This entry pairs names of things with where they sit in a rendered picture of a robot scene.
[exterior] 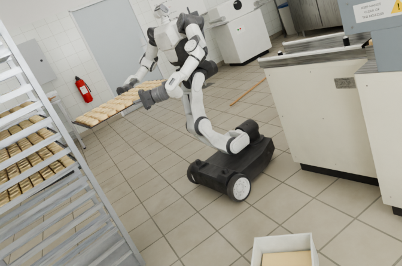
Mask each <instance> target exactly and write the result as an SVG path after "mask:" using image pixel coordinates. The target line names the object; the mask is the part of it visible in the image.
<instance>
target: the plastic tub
mask: <svg viewBox="0 0 402 266"><path fill-rule="evenodd" d="M251 266H319V259H318V254H317V251H316V248H315V245H314V243H313V240H312V233H300V234H287V235H279V236H266V237H254V245H253V250H252V259H251Z"/></svg>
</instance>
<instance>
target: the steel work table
mask: <svg viewBox="0 0 402 266"><path fill-rule="evenodd" d="M46 96H47V98H49V97H50V98H51V97H53V96H56V97H55V98H53V99H52V100H51V101H50V103H51V105H52V106H53V105H55V104H58V106H59V108H60V110H61V111H62V113H63V115H64V116H65V118H66V120H67V122H68V123H69V125H70V126H71V129H72V130H73V131H71V132H69V135H70V137H71V138H72V140H74V139H76V138H77V139H78V140H79V142H80V144H81V145H82V147H83V149H86V147H85V145H84V144H83V141H82V138H81V136H80V135H79V133H78V131H77V129H76V128H75V126H74V124H73V123H72V122H71V119H70V117H69V116H68V114H67V113H66V111H65V109H64V107H63V106H62V104H61V99H60V97H59V95H58V93H57V91H56V90H54V91H52V92H50V93H47V94H46ZM35 113H37V111H36V109H35V110H33V111H31V112H29V113H27V114H25V115H23V116H21V117H18V118H16V119H15V120H12V121H10V122H9V123H6V124H4V125H2V126H0V130H1V129H3V128H5V127H8V126H10V125H12V124H14V123H16V122H18V121H20V120H22V119H24V118H27V117H29V116H31V115H33V114H35ZM61 141H62V142H63V144H64V145H65V144H66V142H65V140H64V138H63V137H61Z"/></svg>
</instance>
